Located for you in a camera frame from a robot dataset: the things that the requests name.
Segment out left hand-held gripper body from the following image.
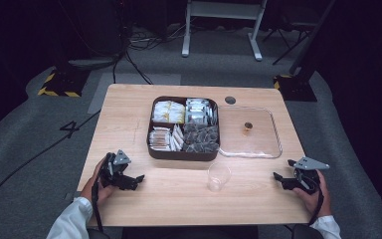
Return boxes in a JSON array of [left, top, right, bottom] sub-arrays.
[[97, 148, 132, 189]]

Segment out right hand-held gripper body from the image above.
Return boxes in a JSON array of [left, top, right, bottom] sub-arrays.
[[286, 155, 330, 194]]

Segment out person's right hand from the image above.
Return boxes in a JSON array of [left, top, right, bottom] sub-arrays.
[[292, 170, 333, 219]]

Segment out person's left hand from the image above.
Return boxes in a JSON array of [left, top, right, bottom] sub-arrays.
[[80, 158, 117, 207]]

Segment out clear plastic tray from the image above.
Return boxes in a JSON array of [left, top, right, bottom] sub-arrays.
[[217, 106, 284, 159]]

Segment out row of brown stick packets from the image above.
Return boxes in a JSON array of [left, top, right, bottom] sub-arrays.
[[148, 125, 173, 152]]

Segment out brown divided tray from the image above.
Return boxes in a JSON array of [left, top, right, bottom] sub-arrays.
[[146, 96, 221, 162]]

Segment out row of white packets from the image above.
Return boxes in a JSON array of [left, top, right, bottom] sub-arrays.
[[169, 123, 186, 152]]

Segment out clear plastic cup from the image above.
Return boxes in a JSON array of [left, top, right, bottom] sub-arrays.
[[206, 161, 232, 193]]

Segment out pile of yellow white packets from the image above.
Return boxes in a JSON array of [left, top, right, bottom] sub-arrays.
[[152, 100, 186, 124]]

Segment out pile of dark grey tea bags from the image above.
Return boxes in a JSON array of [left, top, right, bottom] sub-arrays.
[[182, 122, 220, 154]]

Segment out black stand base yellow stripes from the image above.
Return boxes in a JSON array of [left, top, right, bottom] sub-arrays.
[[37, 67, 92, 99], [273, 74, 318, 103]]

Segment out pile of silver packets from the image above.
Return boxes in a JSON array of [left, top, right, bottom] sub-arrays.
[[184, 98, 219, 126]]

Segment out black tripod stand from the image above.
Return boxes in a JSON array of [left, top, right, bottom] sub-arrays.
[[262, 19, 316, 66]]

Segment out black strap of right gripper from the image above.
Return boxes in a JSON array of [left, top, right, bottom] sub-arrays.
[[307, 172, 325, 227]]

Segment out black strap of gripper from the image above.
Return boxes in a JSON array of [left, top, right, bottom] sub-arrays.
[[307, 172, 325, 227], [91, 158, 111, 233]]

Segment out black strap of left gripper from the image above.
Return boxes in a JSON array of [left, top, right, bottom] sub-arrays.
[[91, 158, 111, 233]]

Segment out long black floor cable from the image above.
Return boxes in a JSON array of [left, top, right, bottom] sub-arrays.
[[0, 109, 101, 217]]

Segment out bundle of floor cables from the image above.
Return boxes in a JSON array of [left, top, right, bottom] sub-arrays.
[[112, 19, 193, 86]]

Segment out white metal table frame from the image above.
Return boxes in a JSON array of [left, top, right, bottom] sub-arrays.
[[181, 0, 269, 62]]

